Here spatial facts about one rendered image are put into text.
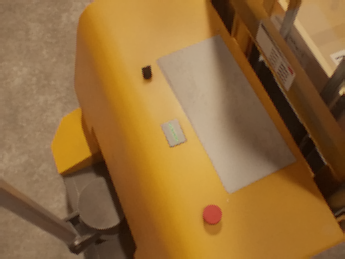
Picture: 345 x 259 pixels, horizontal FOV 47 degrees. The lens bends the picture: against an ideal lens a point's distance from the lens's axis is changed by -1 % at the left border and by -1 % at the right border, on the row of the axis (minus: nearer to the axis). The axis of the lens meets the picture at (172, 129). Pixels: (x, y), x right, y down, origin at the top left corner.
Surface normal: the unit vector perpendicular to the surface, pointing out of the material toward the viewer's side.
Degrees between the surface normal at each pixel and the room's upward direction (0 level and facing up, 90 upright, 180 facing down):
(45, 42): 0
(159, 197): 45
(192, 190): 0
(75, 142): 22
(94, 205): 0
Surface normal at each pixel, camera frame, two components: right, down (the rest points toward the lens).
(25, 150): -0.03, -0.40
